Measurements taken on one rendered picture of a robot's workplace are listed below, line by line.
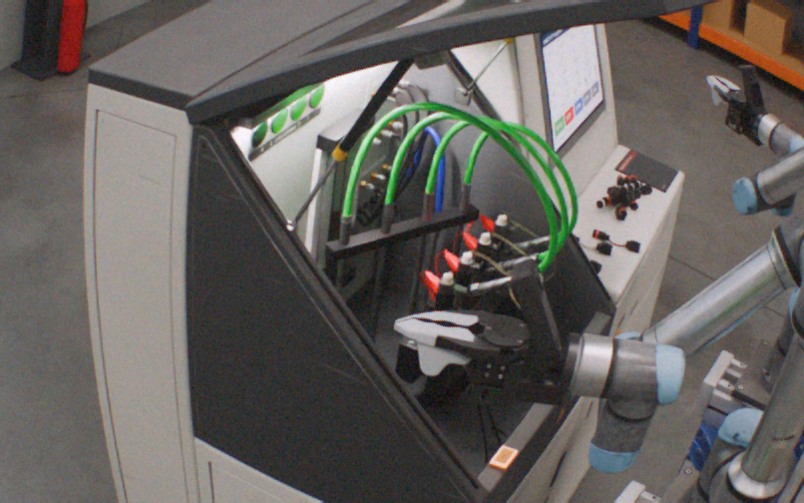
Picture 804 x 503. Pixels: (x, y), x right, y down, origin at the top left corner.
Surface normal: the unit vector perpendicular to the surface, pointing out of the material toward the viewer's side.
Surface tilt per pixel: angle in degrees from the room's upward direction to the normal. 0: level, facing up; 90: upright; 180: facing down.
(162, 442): 90
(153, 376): 90
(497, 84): 90
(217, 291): 90
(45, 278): 0
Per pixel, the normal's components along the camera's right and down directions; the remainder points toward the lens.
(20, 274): 0.11, -0.84
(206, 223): -0.45, 0.43
